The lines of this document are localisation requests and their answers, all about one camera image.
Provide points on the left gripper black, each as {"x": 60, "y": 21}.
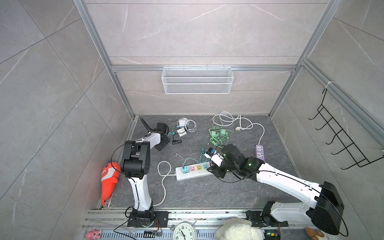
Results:
{"x": 167, "y": 139}

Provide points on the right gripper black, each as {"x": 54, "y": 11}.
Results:
{"x": 216, "y": 171}

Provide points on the white charger with black cable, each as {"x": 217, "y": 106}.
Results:
{"x": 177, "y": 136}

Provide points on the purple small power strip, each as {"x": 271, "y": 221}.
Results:
{"x": 259, "y": 152}

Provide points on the white multicolour power strip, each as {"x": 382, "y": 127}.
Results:
{"x": 196, "y": 171}

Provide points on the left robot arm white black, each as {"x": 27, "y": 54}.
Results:
{"x": 136, "y": 162}

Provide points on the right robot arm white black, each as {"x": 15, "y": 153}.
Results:
{"x": 319, "y": 204}

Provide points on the white plush toy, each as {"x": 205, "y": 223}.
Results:
{"x": 238, "y": 229}

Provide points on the red toy vacuum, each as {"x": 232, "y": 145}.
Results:
{"x": 109, "y": 179}

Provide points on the white analog clock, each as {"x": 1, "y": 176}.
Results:
{"x": 185, "y": 231}

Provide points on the brown plush toy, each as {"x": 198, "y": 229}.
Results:
{"x": 314, "y": 235}

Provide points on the pink toy pig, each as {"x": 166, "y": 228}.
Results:
{"x": 93, "y": 235}

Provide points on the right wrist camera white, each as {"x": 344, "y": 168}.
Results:
{"x": 214, "y": 156}

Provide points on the white charger with coiled cable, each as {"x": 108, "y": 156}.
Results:
{"x": 188, "y": 124}

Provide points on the white wire mesh basket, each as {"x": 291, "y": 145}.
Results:
{"x": 197, "y": 80}

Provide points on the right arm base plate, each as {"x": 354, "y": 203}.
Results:
{"x": 264, "y": 218}

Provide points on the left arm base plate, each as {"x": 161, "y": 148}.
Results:
{"x": 148, "y": 219}

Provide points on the aluminium front rail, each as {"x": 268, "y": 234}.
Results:
{"x": 113, "y": 224}

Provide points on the black wire hook rack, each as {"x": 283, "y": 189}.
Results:
{"x": 339, "y": 133}

